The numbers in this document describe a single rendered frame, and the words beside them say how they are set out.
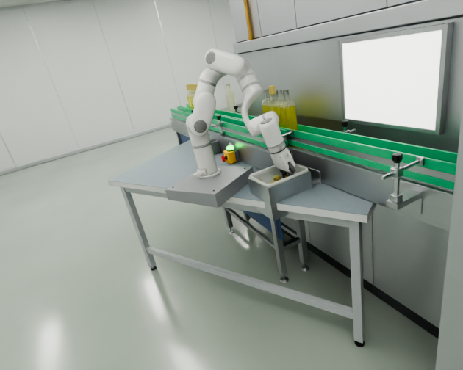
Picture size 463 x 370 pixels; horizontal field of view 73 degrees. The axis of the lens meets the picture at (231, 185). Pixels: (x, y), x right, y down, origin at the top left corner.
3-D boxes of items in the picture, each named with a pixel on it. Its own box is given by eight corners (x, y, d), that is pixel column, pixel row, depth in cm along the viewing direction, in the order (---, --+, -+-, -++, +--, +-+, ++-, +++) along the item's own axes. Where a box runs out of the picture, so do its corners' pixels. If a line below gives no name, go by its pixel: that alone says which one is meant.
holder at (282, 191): (321, 183, 140) (320, 167, 137) (270, 205, 131) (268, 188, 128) (298, 173, 155) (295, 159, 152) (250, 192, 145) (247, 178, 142)
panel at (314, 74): (444, 133, 106) (454, 21, 92) (439, 135, 105) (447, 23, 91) (286, 111, 182) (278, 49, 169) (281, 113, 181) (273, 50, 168)
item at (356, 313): (363, 349, 145) (359, 216, 117) (149, 269, 233) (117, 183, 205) (367, 333, 152) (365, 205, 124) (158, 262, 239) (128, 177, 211)
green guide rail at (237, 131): (276, 150, 152) (274, 133, 149) (274, 150, 152) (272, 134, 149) (172, 116, 301) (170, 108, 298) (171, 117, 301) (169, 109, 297)
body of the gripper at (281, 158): (290, 143, 129) (298, 165, 135) (275, 139, 138) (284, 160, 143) (276, 153, 127) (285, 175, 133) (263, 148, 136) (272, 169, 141)
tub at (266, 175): (312, 186, 138) (311, 168, 135) (270, 204, 130) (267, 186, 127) (289, 176, 153) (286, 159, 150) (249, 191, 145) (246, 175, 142)
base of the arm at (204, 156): (206, 182, 151) (198, 151, 146) (188, 180, 160) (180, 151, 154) (225, 169, 162) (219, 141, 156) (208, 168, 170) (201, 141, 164)
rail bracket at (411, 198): (425, 211, 100) (430, 144, 91) (389, 231, 94) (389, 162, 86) (411, 206, 104) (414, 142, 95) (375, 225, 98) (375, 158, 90)
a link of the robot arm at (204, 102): (214, 86, 153) (223, 87, 139) (201, 133, 159) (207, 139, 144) (195, 81, 150) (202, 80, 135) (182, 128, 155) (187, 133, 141)
